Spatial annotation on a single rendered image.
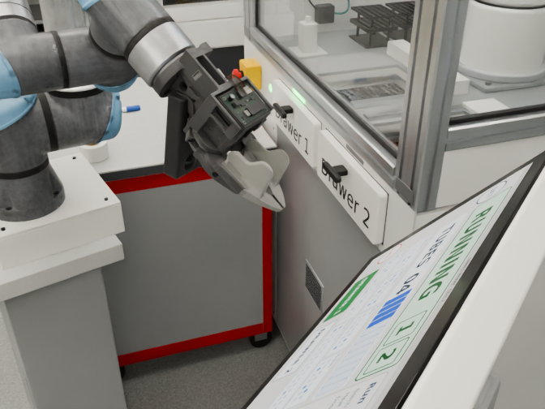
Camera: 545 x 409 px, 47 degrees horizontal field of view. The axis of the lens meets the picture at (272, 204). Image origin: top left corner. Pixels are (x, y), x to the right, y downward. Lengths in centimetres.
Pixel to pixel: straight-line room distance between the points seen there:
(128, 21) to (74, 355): 90
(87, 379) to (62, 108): 65
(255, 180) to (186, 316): 121
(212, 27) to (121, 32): 148
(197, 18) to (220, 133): 150
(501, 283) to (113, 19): 51
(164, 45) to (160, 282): 114
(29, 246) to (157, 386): 88
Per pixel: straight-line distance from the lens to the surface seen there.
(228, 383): 203
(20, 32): 87
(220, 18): 225
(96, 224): 132
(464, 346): 47
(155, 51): 75
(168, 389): 203
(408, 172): 106
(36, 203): 129
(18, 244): 129
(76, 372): 153
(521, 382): 157
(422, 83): 99
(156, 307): 187
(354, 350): 57
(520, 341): 145
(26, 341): 143
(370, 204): 117
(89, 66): 86
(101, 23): 80
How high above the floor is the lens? 151
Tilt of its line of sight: 32 degrees down
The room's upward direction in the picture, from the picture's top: straight up
